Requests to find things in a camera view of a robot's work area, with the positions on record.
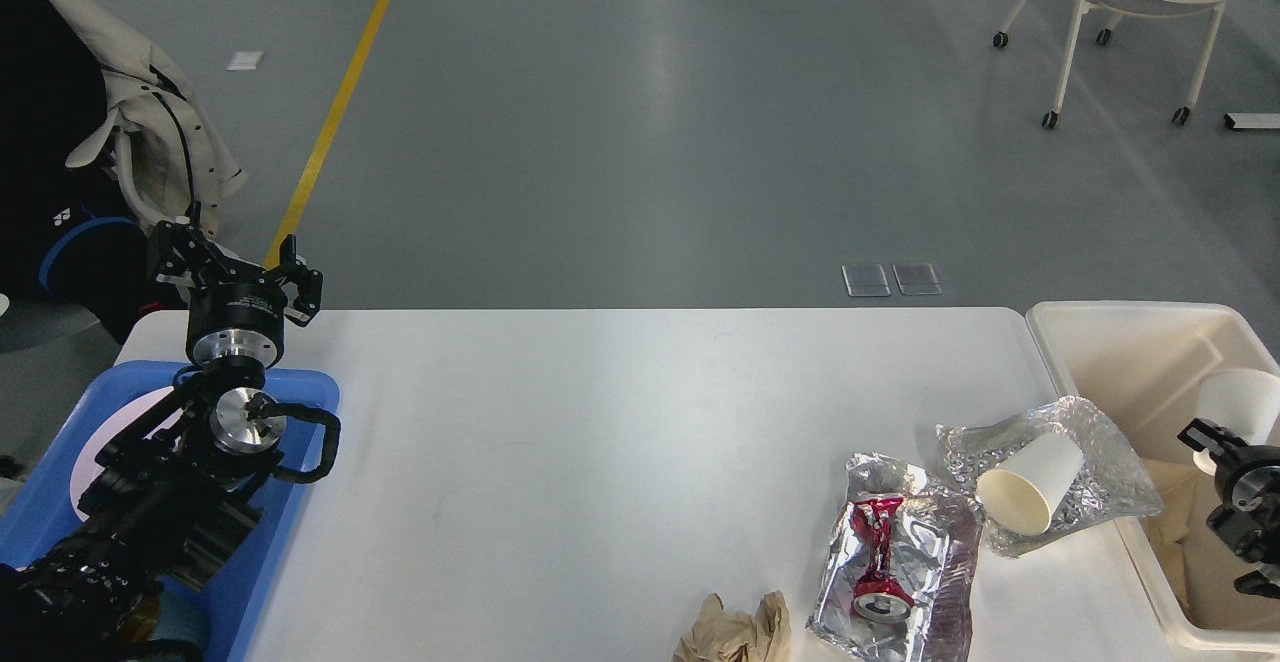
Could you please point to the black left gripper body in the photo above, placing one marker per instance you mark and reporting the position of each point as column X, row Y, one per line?
column 236, row 319

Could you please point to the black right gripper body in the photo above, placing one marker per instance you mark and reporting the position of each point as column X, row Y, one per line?
column 1244, row 475

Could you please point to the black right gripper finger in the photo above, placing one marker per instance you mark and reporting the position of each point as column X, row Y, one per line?
column 1209, row 442

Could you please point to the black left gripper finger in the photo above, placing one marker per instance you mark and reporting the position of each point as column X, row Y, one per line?
column 180, row 253
column 302, row 285

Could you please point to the brown paper bag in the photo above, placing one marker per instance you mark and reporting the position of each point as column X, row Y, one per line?
column 1177, row 485
column 1170, row 557

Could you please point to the white paper cup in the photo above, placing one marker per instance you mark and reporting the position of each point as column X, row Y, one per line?
column 1244, row 402
column 1023, row 492

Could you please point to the pink plate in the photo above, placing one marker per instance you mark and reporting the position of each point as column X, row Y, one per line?
column 86, row 469

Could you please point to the dark teal mug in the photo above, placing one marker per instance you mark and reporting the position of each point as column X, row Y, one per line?
column 169, row 614

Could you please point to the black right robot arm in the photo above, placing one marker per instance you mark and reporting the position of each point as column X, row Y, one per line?
column 1253, row 538

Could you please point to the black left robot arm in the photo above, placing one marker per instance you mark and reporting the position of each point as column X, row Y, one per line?
column 174, row 495

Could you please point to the beige plastic bin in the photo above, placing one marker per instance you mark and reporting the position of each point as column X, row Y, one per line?
column 1143, row 363

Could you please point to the crumpled aluminium foil right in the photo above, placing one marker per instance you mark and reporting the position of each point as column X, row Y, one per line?
column 1112, row 484

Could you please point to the person in black clothes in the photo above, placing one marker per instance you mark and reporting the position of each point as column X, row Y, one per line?
column 68, row 236

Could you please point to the white floor label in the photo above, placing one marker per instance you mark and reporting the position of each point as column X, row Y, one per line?
column 245, row 60

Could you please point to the blue plastic tray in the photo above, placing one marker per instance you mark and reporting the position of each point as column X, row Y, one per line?
column 44, row 510

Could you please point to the aluminium foil under can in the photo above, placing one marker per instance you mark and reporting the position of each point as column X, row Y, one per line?
column 935, row 549

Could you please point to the white bar on floor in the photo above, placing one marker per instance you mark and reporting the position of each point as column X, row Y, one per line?
column 1252, row 121

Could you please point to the right clear floor plate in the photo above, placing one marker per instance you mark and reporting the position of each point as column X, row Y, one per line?
column 917, row 279

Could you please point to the clear floor plate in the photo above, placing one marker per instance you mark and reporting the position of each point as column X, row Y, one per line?
column 866, row 280
column 917, row 279

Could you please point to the crushed red soda can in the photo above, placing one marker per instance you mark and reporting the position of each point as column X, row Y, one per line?
column 877, row 595

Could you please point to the left clear floor plate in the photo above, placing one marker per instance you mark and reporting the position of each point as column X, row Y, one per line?
column 866, row 280

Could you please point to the crumpled brown paper ball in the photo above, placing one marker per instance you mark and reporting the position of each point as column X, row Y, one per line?
column 721, row 635

